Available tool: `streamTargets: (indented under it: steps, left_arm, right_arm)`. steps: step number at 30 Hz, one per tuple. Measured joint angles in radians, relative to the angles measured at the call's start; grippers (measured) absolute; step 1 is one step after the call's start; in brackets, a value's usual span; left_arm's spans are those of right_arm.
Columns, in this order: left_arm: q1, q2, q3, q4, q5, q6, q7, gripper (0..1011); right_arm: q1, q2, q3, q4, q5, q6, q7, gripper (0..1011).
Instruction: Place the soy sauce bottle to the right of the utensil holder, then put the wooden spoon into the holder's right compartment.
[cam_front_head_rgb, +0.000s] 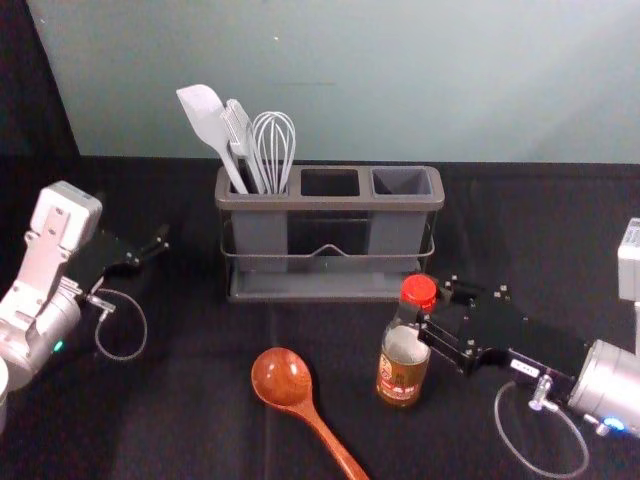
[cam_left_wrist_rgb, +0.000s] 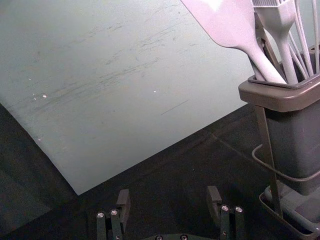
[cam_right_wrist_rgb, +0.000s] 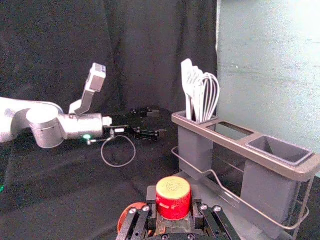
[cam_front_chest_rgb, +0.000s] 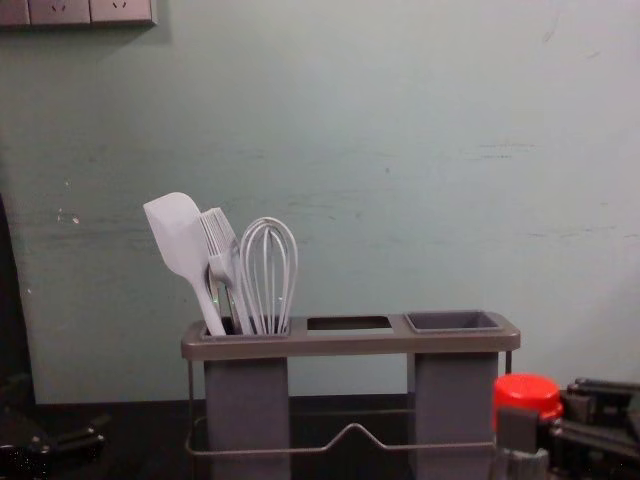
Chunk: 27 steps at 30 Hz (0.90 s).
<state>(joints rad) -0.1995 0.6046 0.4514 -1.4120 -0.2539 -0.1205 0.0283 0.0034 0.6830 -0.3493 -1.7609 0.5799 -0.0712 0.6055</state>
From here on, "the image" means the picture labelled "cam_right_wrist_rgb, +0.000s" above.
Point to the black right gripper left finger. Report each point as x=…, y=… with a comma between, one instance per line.
x=136, y=220

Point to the black cloth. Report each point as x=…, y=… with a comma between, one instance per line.
x=50, y=42

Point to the black rack with steel bars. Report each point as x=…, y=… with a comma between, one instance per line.
x=272, y=170

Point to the white slotted spatula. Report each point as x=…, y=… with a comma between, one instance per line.
x=188, y=75

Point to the dark bottle with red cap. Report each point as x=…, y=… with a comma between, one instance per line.
x=173, y=197

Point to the wide grey rack bin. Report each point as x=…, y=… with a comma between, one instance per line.
x=270, y=187

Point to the orange-red round object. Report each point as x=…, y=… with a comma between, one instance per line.
x=125, y=216

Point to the tall grey utensil bin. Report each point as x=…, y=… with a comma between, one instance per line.
x=193, y=150

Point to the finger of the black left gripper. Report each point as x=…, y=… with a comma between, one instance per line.
x=150, y=135
x=150, y=113

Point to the white whisk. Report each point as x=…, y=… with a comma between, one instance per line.
x=208, y=100

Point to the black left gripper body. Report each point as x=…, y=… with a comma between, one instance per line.
x=125, y=125

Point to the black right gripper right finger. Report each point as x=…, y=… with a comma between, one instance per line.
x=212, y=220

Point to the white solid spatula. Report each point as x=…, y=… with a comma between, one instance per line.
x=198, y=75

